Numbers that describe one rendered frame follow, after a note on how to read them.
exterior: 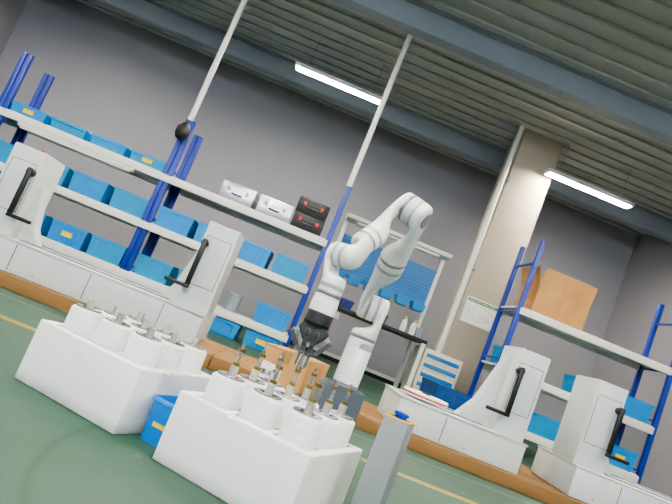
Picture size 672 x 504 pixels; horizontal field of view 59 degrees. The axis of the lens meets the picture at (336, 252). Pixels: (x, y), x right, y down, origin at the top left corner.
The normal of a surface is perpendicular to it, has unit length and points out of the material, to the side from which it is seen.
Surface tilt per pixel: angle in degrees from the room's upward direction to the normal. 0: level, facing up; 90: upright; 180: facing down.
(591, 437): 90
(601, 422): 90
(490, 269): 90
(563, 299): 90
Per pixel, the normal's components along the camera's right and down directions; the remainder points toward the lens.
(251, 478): -0.34, -0.26
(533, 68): 0.08, -0.10
